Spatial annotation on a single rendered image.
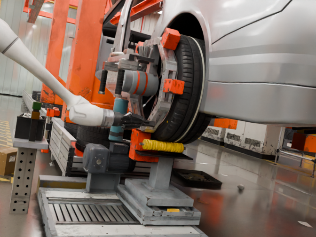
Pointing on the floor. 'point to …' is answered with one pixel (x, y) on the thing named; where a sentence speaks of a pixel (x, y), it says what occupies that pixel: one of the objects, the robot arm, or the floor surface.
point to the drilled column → (22, 180)
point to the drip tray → (209, 180)
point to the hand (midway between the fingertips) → (148, 123)
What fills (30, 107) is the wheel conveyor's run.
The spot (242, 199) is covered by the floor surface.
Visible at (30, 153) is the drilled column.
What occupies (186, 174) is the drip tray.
